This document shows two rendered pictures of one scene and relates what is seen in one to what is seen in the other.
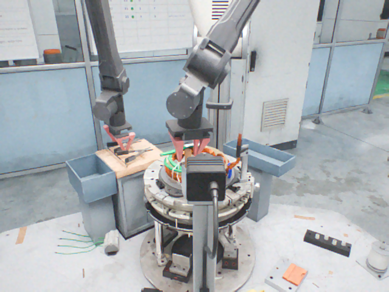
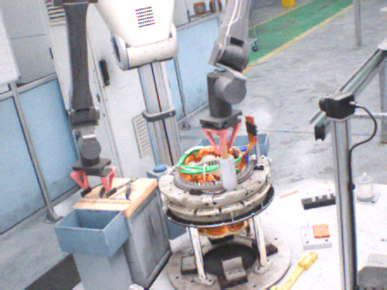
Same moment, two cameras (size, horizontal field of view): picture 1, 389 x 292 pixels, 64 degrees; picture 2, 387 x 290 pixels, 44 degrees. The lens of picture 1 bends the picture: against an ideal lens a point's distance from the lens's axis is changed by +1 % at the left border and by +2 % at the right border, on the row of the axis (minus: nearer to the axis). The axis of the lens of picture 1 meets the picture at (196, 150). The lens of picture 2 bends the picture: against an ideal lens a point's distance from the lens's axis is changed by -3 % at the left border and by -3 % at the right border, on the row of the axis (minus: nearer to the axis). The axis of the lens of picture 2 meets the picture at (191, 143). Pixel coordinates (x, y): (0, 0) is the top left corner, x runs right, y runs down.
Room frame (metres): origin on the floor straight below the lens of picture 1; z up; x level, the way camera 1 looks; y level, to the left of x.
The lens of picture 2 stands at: (-0.31, 0.64, 1.67)
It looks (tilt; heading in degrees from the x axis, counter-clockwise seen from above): 20 degrees down; 332
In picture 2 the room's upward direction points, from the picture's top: 11 degrees counter-clockwise
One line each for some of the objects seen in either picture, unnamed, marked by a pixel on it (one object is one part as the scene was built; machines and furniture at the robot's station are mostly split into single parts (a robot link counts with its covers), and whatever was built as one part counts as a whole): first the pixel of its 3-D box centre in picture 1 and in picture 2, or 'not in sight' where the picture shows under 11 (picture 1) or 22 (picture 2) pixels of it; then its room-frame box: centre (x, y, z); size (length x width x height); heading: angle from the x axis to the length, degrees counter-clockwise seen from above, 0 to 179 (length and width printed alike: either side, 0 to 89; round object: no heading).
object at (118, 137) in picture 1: (123, 139); (103, 179); (0.99, 0.26, 1.12); 0.07 x 0.07 x 0.09; 37
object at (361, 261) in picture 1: (380, 254); (364, 185); (0.75, -0.58, 0.83); 0.09 x 0.09 x 0.10; 26
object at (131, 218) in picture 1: (135, 190); (126, 236); (1.00, 0.23, 0.91); 0.19 x 0.19 x 0.26; 37
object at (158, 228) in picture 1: (159, 233); (198, 251); (0.76, 0.12, 0.91); 0.02 x 0.02 x 0.21
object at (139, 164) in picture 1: (132, 156); (116, 196); (1.00, 0.23, 1.05); 0.20 x 0.19 x 0.02; 127
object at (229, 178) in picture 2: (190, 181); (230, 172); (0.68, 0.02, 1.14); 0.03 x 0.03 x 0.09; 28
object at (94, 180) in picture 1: (95, 201); (100, 261); (0.90, 0.36, 0.92); 0.17 x 0.11 x 0.28; 37
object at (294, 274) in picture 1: (294, 274); (320, 230); (0.69, -0.30, 0.80); 0.07 x 0.05 x 0.01; 141
